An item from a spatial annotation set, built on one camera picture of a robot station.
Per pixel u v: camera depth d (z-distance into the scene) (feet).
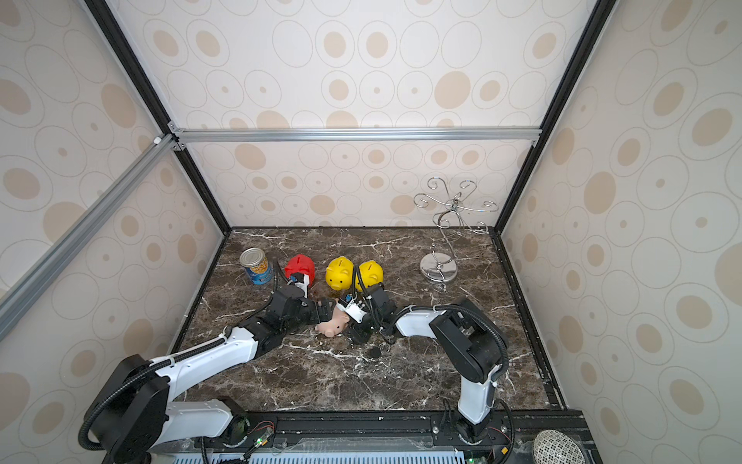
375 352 2.87
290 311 2.17
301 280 2.53
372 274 3.05
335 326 2.80
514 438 2.34
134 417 1.35
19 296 1.69
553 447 2.30
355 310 2.68
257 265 3.16
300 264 3.18
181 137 3.00
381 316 2.40
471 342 1.59
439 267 3.47
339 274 3.11
